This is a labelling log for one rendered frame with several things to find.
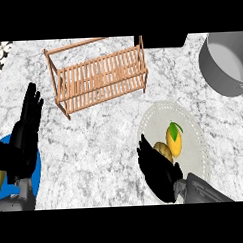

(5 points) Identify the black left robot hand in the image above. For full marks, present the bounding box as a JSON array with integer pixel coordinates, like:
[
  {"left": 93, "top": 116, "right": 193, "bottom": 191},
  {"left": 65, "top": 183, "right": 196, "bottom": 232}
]
[{"left": 0, "top": 81, "right": 48, "bottom": 186}]

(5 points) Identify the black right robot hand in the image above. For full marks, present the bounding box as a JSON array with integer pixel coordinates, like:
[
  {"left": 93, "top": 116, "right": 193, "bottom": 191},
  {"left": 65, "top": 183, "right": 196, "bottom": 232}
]
[{"left": 135, "top": 132, "right": 185, "bottom": 206}]

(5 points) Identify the round pale placemat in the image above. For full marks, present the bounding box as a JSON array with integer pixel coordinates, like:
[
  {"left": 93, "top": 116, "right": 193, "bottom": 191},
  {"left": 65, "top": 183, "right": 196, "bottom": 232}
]
[{"left": 135, "top": 98, "right": 213, "bottom": 205}]

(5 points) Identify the wooden tiered shelf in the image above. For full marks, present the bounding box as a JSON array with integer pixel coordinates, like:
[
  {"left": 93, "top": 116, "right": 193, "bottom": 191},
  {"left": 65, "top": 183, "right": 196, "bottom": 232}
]
[{"left": 42, "top": 35, "right": 151, "bottom": 122}]

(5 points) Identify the yellow lemon with green leaf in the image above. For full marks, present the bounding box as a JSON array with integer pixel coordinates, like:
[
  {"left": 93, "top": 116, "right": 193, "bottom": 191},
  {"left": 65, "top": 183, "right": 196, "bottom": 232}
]
[{"left": 165, "top": 121, "right": 186, "bottom": 160}]

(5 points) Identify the blue round plate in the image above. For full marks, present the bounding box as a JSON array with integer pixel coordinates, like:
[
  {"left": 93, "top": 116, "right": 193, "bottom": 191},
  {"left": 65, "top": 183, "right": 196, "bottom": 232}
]
[{"left": 0, "top": 132, "right": 44, "bottom": 203}]

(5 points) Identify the grey metal pot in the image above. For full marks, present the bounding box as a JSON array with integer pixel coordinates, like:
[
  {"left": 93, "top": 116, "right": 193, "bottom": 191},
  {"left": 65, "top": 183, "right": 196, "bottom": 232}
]
[{"left": 197, "top": 31, "right": 243, "bottom": 99}]

